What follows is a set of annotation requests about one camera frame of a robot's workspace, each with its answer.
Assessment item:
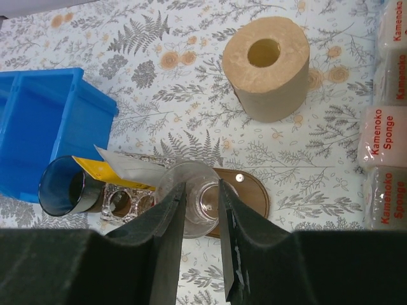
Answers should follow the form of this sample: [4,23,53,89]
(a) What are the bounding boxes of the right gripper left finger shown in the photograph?
[1,183,186,304]

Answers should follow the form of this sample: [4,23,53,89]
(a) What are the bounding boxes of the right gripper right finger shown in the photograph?
[218,182,406,304]

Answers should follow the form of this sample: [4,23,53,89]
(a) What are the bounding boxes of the clear acrylic holder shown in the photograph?
[100,154,177,227]

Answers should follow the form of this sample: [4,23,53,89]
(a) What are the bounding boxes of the clear glass cup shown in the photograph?
[155,161,220,239]

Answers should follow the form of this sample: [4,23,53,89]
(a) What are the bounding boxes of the white toothpaste tube black cap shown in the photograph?
[95,146,167,187]

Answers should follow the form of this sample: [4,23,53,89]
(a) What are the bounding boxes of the yellow toothpaste tube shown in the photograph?
[72,156,155,191]

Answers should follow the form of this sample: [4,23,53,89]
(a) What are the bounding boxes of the oval wooden tray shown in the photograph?
[207,168,270,238]

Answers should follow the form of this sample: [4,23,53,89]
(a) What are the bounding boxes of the blue double bin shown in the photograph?
[1,67,118,203]

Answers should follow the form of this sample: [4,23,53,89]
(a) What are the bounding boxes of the brown toilet paper roll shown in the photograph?
[222,17,310,123]

